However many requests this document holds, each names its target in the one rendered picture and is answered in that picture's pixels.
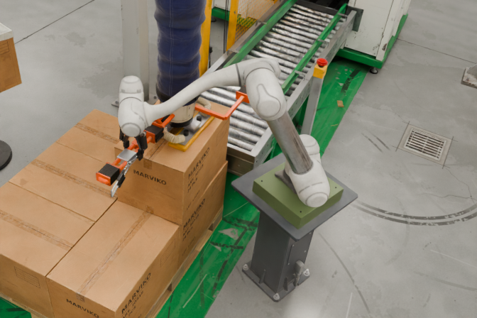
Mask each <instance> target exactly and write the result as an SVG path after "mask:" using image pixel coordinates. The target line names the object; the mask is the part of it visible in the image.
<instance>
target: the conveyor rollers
mask: <svg viewBox="0 0 477 318"><path fill-rule="evenodd" d="M333 17H334V15H332V14H329V13H324V12H322V11H318V10H315V9H311V8H308V7H305V6H301V5H298V4H294V5H293V6H292V7H291V8H290V9H289V10H288V11H287V12H286V13H285V14H284V16H283V17H282V18H281V19H280V20H279V21H278V22H277V23H276V24H275V25H274V26H273V27H272V28H271V29H270V30H269V31H268V32H267V33H266V34H265V35H264V36H263V38H262V39H261V40H260V41H259V42H258V43H257V44H256V45H255V46H254V47H253V49H252V50H251V51H250V52H249V53H248V54H247V55H246V56H245V57H244V58H243V59H242V61H241V62H243V61H245V60H251V59H256V58H262V57H265V58H272V59H275V60H277V61H278V63H279V66H280V75H279V77H278V78H279V79H278V82H279V84H280V86H282V85H283V83H284V82H285V80H286V79H287V78H288V77H289V76H290V74H291V73H292V71H293V70H294V69H295V68H296V66H297V65H298V63H299V62H300V60H301V59H302V58H303V57H304V56H305V54H306V53H307V51H308V50H309V49H310V48H311V47H312V45H313V44H314V42H315V41H316V40H317V39H318V37H319V36H320V35H321V33H322V32H323V30H324V29H325V28H326V27H327V26H328V24H329V23H330V21H331V20H332V19H333ZM344 21H345V18H340V20H339V21H338V23H337V24H336V25H335V27H334V28H333V29H332V31H331V32H330V34H329V35H328V36H327V38H326V39H325V41H328V42H329V41H330V40H331V39H332V38H333V36H334V34H335V33H336V32H337V31H338V29H339V28H340V26H341V25H342V23H343V22H344ZM326 46H327V44H326V43H322V44H321V45H320V47H319V49H318V50H317V51H316V53H315V54H314V55H313V56H312V58H311V59H310V61H309V62H308V63H307V65H306V66H305V68H304V69H303V70H302V72H303V73H306V74H307V72H308V71H309V69H310V68H311V66H313V64H314V62H315V61H316V60H317V58H318V57H319V56H320V54H321V53H322V51H323V50H324V49H325V47H326ZM303 78H304V75H299V76H298V77H297V79H296V80H295V81H294V82H293V83H294V84H292V85H291V87H290V88H289V89H288V90H287V92H286V93H285V95H284V96H285V100H286V101H287V100H288V99H289V97H290V96H291V95H292V93H293V92H294V91H295V89H296V88H297V86H298V85H299V83H300V82H301V81H302V79H303ZM241 87H242V86H240V87H220V88H222V89H220V88H218V87H215V88H211V89H208V90H207V92H203V93H201V94H200V97H202V98H205V99H208V100H210V101H213V102H216V103H218V104H222V105H224V106H227V107H230V108H231V107H232V106H233V105H234V104H235V102H236V101H237V99H236V94H234V93H236V91H239V89H240V88H241ZM226 90H228V91H230V92H228V91H226ZM209 92H211V93H214V94H211V93H209ZM232 92H234V93H232ZM215 94H217V95H219V96H217V95H215ZM220 96H222V97H220ZM223 97H225V98H227V99H225V98H223ZM229 99H231V100H234V101H235V102H233V101H231V100H229ZM241 103H242V104H245V105H247V106H245V105H242V104H240V105H239V106H238V107H237V109H236V110H238V111H241V112H243V113H246V114H249V115H251V116H249V115H246V114H243V113H241V112H238V111H234V112H233V114H232V115H231V117H233V118H235V119H232V118H230V124H229V125H230V126H233V127H236V128H239V129H241V130H243V131H247V132H249V133H252V134H254V135H257V136H260V137H261V136H262V135H263V134H264V133H265V130H263V129H260V128H264V129H267V128H268V124H267V122H266V121H262V120H260V119H261V117H260V116H259V115H257V113H256V112H255V111H254V110H253V109H252V108H251V107H248V106H251V104H249V103H246V102H241ZM252 116H254V117H257V118H260V119H257V118H254V117H252ZM236 119H239V120H241V121H245V122H246V123H249V124H253V125H254V126H252V125H249V124H245V123H244V122H241V121H238V120H236ZM263 120H264V119H263ZM255 126H258V127H260V128H257V127H255ZM243 131H240V130H237V129H235V128H232V127H229V135H231V136H235V137H237V138H240V139H242V140H245V141H248V142H250V143H253V144H257V142H258V141H259V139H260V138H259V137H256V136H253V135H251V134H248V133H245V132H243ZM228 143H229V144H231V145H233V146H237V147H239V148H242V149H244V150H247V151H250V152H251V151H252V149H253V148H254V146H253V145H251V144H249V143H246V142H243V141H240V140H238V139H236V138H232V137H230V136H228Z"/></svg>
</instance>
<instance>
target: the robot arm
mask: <svg viewBox="0 0 477 318"><path fill-rule="evenodd" d="M279 75H280V66H279V63H278V61H277V60H275V59H272V58H265V57H262V58H256V59H251V60H245V61H243V62H239V63H236V64H233V65H230V66H228V67H225V68H223V69H221V70H217V71H215V72H212V73H209V74H208V75H205V76H203V77H200V78H199V79H197V80H195V81H194V82H193V83H191V84H190V85H188V86H187V87H185V88H184V89H183V90H182V91H180V92H179V93H177V94H176V95H175V96H173V97H172V98H170V99H169V100H167V101H166V102H164V103H162V104H157V105H150V104H148V103H146V102H144V93H143V85H142V83H141V80H140V79H139V78H138V77H136V76H126V77H124V78H123V79H122V80H121V83H120V86H119V112H118V120H119V127H120V133H119V140H120V141H122V142H123V146H124V149H125V148H128V147H129V140H128V137H134V138H135V139H136V141H137V144H138V147H139V149H138V160H139V161H140V160H141V159H142V158H143V154H144V151H145V150H146V149H147V148H148V144H147V138H146V134H147V132H146V131H144V130H145V128H147V127H149V126H151V124H152V123H153V122H154V121H155V120H157V119H160V118H163V117H164V116H167V115H169V114H171V113H172V112H174V111H176V110H178V109H179V108H180V107H182V106H184V105H185V104H186V103H188V102H189V101H191V100H192V99H194V98H195V97H197V96H198V95H200V94H201V93H203V92H205V91H207V90H208V89H211V88H215V87H240V86H246V93H247V96H248V100H249V102H250V104H251V107H252V109H253V110H254V111H255V112H256V113H257V115H259V116H260V117H261V118H262V119H264V120H266V122H267V124H268V126H269V127H270V130H271V131H272V133H273V135H274V136H275V139H276V141H277V142H278V145H279V146H280V148H281V150H282V152H283V154H284V155H285V157H286V159H285V169H283V170H280V171H277V172H275V176H276V177H278V178H279V179H281V180H282V181H283V182H284V183H285V184H286V185H287V186H288V187H289V188H290V189H291V190H292V191H293V192H294V193H295V194H297V195H298V197H299V199H300V200H301V201H302V202H303V203H304V204H306V205H307V206H308V207H320V206H322V205H323V204H324V203H325V202H326V201H327V200H328V198H329V193H330V186H329V182H328V179H327V176H326V174H325V172H324V169H323V168H322V164H321V160H320V154H319V145H318V143H317V141H316V140H315V139H314V138H313V137H312V136H309V135H306V134H302V135H299V134H298V132H297V130H296V128H295V126H294V124H293V122H292V120H291V118H290V116H289V114H288V112H287V110H286V107H287V102H286V100H285V96H284V94H283V91H282V88H281V86H280V84H279V82H278V77H279ZM124 134H125V136H124Z"/></svg>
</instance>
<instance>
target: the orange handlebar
mask: <svg viewBox="0 0 477 318"><path fill-rule="evenodd" d="M244 98H245V97H244V96H240V98H239V99H238V100H237V101H236V103H235V104H234V105H233V106H232V107H231V108H230V109H229V110H228V111H227V113H226V114H225V115H223V114H219V113H217V112H215V111H212V110H209V109H205V108H204V107H201V106H198V105H195V108H194V109H195V110H197V111H200V112H202V113H205V114H208V115H210V116H213V117H216V118H218V119H221V120H223V121H224V120H227V119H228V118H229V117H230V115H232V114H233V112H234V111H235V110H236V109H237V107H238V106H239V105H240V104H241V102H242V101H243V100H244ZM174 117H175V115H174V114H171V115H170V116H169V117H168V118H167V119H166V120H165V121H164V122H163V123H162V124H161V125H163V128H164V127H165V126H166V125H167V124H168V123H169V122H170V121H171V120H172V119H173V118H174ZM152 140H153V138H152V137H151V136H149V137H148V138H147V144H149V143H150V142H151V141H152ZM131 143H132V144H131V145H130V146H129V147H128V148H127V149H129V150H133V149H136V150H135V151H134V152H136V153H137V152H138V149H139V147H138V144H137V141H136V139H134V140H133V141H132V142H131ZM120 162H121V160H120V159H119V158H117V159H116V160H115V161H114V162H113V163H112V164H113V165H118V164H119V163H120ZM126 164H127V162H126V161H124V162H123V163H122V164H121V165H120V166H119V167H120V168H121V171H122V170H123V169H124V168H125V166H126ZM99 181H100V183H102V184H109V181H108V180H105V179H104V178H102V177H99Z"/></svg>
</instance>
